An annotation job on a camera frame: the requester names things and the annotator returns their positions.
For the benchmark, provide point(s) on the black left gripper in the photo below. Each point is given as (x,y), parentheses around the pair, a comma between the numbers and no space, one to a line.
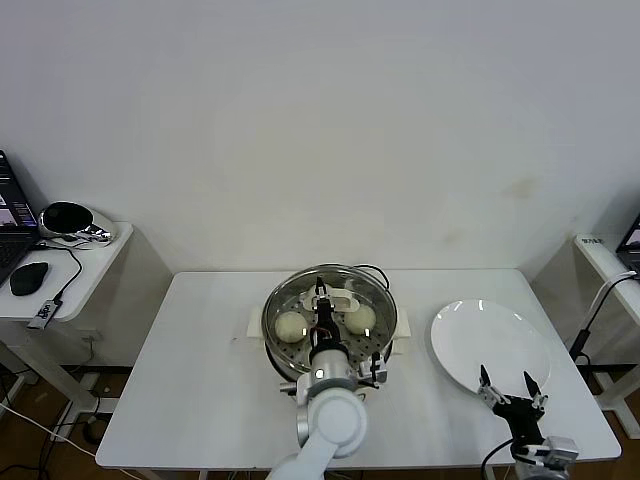
(327,331)

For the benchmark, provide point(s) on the glass pot lid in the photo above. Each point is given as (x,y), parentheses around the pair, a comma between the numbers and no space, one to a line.
(350,280)

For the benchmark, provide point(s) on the black laptop pink screen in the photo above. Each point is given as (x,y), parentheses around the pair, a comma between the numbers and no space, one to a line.
(631,240)

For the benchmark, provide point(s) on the small printed table label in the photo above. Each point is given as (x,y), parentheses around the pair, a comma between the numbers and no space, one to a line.
(592,240)

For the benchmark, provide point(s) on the white round plate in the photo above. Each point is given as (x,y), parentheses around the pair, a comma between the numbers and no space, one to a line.
(490,340)

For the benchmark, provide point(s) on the stainless steel steamer pot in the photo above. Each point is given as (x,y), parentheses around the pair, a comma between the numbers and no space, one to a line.
(285,360)

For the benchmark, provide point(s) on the black laptop bright screen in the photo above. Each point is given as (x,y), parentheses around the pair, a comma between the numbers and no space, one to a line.
(10,240)

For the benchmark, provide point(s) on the grey usb dongle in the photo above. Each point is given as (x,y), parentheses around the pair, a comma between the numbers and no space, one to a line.
(45,312)

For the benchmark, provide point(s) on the white side table rounded top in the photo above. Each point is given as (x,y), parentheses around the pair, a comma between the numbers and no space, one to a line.
(95,270)

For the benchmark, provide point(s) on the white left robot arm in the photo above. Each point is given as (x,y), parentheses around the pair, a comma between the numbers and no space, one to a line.
(325,415)

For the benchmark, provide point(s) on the black computer mouse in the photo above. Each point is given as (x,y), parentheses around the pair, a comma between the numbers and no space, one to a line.
(29,277)

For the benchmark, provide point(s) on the white side table with label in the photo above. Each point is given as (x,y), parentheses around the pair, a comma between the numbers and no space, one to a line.
(600,255)

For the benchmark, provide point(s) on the white steamed baozi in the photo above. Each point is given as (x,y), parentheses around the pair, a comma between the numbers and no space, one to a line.
(361,320)
(290,327)

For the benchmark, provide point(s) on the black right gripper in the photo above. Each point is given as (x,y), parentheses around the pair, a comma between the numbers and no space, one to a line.
(520,420)

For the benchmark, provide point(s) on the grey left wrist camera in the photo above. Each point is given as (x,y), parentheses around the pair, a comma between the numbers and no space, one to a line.
(376,372)

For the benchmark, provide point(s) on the cream electric cooker base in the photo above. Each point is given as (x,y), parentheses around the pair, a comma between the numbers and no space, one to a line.
(402,330)

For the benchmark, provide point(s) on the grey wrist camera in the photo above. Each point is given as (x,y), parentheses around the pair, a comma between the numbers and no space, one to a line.
(557,447)
(376,372)

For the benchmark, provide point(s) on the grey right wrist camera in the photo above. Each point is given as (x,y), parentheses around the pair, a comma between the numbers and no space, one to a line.
(557,447)

